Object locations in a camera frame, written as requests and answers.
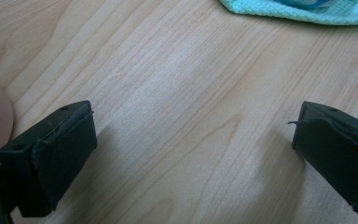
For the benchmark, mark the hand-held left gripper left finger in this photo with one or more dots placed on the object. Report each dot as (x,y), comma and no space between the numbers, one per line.
(56,161)

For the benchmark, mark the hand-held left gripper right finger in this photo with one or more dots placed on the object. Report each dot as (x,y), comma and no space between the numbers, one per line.
(341,155)

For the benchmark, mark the turquoise knitted cloth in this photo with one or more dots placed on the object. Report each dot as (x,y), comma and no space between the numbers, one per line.
(310,12)

